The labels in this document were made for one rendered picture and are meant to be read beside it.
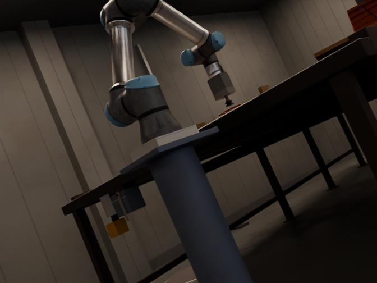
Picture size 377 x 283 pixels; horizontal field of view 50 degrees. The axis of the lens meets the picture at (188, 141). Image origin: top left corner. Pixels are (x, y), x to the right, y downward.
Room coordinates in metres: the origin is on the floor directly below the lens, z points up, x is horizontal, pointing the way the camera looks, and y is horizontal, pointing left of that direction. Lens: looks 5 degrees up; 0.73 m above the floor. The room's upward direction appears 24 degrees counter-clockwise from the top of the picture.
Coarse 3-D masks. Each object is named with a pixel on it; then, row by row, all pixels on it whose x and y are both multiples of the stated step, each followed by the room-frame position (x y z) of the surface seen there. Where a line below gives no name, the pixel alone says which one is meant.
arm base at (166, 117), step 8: (152, 112) 1.35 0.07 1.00; (160, 112) 1.35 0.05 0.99; (168, 112) 1.37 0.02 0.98; (144, 120) 1.36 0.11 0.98; (152, 120) 1.34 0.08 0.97; (160, 120) 1.34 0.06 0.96; (168, 120) 1.35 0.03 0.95; (176, 120) 1.38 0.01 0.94; (144, 128) 1.36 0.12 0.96; (152, 128) 1.34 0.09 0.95; (160, 128) 1.34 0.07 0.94; (168, 128) 1.34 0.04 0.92; (176, 128) 1.36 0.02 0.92; (144, 136) 1.35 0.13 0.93; (152, 136) 1.34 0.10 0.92
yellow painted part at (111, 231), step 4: (116, 212) 2.28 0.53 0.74; (112, 216) 2.27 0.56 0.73; (116, 216) 2.28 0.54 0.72; (112, 220) 2.28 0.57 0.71; (116, 220) 2.27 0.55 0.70; (120, 220) 2.25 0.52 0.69; (124, 220) 2.27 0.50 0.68; (108, 224) 2.26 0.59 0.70; (112, 224) 2.23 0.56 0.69; (116, 224) 2.23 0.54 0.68; (120, 224) 2.24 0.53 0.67; (124, 224) 2.26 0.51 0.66; (108, 228) 2.26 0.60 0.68; (112, 228) 2.24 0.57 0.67; (116, 228) 2.22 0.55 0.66; (120, 228) 2.24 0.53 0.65; (124, 228) 2.25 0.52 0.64; (128, 228) 2.27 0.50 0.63; (108, 232) 2.28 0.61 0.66; (112, 232) 2.25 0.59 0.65; (116, 232) 2.22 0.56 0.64; (120, 232) 2.23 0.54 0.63; (124, 232) 2.25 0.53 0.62; (112, 236) 2.26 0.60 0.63
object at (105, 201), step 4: (104, 196) 2.25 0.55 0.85; (108, 196) 2.22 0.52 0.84; (100, 200) 2.29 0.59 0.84; (104, 200) 2.26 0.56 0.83; (108, 200) 2.24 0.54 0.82; (104, 204) 2.27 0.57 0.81; (108, 204) 2.25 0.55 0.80; (112, 204) 2.22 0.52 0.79; (104, 208) 2.28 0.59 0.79; (108, 208) 2.26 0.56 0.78; (112, 208) 2.23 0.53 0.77; (108, 212) 2.27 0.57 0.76; (112, 212) 2.24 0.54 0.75; (108, 216) 2.28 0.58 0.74
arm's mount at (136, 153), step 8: (192, 128) 1.39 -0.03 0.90; (160, 136) 1.30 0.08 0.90; (168, 136) 1.32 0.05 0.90; (176, 136) 1.33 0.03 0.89; (184, 136) 1.35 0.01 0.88; (144, 144) 1.34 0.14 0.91; (152, 144) 1.31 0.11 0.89; (160, 144) 1.29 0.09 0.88; (136, 152) 1.39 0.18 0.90; (144, 152) 1.35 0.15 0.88
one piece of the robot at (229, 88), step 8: (216, 72) 1.85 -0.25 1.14; (224, 72) 1.86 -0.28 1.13; (208, 80) 1.88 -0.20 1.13; (216, 80) 1.85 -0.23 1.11; (224, 80) 1.84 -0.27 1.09; (216, 88) 1.87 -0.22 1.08; (224, 88) 1.84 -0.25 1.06; (232, 88) 1.87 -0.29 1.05; (216, 96) 1.88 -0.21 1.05; (224, 96) 1.88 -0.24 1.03
